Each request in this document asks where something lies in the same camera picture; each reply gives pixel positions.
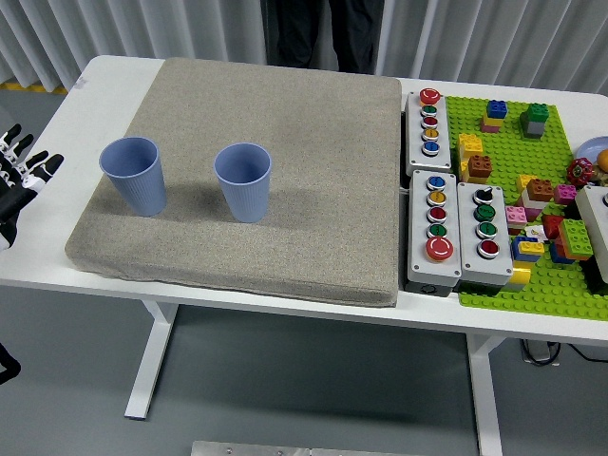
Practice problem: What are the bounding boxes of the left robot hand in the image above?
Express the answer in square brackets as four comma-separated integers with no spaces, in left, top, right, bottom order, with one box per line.
[0,123,66,253]

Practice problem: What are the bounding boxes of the blue ribbed plastic cup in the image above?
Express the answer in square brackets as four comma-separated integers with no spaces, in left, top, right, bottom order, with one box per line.
[213,142,273,224]
[99,136,167,219]

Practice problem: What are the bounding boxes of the white table leg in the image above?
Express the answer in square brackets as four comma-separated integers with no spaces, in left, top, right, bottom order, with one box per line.
[465,332,504,456]
[123,299,181,422]

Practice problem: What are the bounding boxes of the grey-brown fabric mat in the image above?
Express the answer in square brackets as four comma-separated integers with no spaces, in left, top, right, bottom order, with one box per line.
[63,56,404,308]

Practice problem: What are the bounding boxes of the person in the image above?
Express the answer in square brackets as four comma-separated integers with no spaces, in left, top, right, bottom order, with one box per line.
[260,0,385,76]

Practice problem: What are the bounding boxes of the grey five-button control box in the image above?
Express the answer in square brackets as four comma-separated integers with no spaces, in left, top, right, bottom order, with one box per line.
[404,87,453,177]
[407,169,463,298]

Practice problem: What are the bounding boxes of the brown building block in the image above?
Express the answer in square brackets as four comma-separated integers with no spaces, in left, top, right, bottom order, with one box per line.
[466,155,493,184]

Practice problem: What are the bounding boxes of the white pleated curtain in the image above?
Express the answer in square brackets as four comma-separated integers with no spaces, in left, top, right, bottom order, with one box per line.
[0,0,608,94]

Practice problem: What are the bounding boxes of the blue yellow pink block stack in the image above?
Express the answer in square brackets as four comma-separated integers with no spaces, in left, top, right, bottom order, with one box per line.
[479,99,508,134]

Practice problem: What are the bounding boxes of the green studded building baseplate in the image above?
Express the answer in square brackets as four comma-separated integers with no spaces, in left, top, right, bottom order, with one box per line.
[444,94,608,320]

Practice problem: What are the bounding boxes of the pink building block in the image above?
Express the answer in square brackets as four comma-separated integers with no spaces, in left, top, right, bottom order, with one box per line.
[504,205,528,237]

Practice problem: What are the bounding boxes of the translucent yellow building block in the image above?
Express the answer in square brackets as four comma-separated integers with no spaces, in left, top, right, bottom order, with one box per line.
[501,265,532,293]

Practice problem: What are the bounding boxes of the brown yellow white block stack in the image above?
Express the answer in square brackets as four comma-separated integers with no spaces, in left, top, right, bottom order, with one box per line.
[516,174,556,223]

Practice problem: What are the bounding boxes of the green grey block stack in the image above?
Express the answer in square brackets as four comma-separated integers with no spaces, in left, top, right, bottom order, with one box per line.
[519,103,551,141]

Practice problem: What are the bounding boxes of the red building block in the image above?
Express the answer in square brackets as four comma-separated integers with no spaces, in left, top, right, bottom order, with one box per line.
[541,214,566,240]

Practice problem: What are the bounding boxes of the green orange block stack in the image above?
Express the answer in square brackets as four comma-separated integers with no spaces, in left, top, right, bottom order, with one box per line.
[549,218,595,265]

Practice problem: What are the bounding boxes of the light blue plate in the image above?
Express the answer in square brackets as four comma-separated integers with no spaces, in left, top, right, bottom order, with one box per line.
[575,136,608,161]

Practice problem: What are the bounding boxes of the white box with black base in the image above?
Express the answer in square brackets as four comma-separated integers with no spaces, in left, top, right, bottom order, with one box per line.
[574,184,608,295]

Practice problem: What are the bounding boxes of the grey selector switch control box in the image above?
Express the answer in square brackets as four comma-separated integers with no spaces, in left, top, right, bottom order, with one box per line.
[456,180,515,289]

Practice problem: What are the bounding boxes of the black floor cable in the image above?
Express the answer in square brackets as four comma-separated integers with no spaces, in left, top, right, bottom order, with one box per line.
[520,337,608,367]

